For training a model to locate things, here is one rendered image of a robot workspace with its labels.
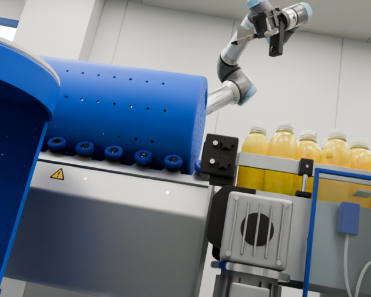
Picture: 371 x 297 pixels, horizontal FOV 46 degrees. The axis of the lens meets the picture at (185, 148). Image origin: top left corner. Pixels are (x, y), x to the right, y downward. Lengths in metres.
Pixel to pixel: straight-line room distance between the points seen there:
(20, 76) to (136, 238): 0.44
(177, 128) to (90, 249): 0.35
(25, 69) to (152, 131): 0.36
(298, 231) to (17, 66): 0.61
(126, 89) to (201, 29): 3.64
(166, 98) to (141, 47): 3.54
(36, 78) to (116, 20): 3.97
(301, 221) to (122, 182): 0.42
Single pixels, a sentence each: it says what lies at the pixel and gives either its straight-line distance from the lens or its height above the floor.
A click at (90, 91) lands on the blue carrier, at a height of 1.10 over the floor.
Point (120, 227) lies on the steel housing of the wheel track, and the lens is 1.02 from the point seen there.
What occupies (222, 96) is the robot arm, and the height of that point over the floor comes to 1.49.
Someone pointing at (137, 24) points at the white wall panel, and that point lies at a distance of 4.74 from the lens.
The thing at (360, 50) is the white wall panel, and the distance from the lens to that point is 4.95.
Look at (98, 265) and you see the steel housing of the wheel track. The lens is 1.05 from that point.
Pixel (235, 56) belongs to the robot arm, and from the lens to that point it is 1.97.
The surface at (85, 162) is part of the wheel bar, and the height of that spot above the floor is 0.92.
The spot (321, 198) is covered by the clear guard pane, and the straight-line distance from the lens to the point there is 0.87.
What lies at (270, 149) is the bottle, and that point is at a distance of 1.00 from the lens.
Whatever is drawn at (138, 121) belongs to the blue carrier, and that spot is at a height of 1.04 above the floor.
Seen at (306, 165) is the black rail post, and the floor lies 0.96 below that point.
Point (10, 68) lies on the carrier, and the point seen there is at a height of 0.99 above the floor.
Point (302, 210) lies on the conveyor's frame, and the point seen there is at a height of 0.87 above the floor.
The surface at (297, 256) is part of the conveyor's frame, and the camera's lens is 0.89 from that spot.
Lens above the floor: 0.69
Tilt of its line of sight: 17 degrees up
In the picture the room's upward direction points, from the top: 11 degrees clockwise
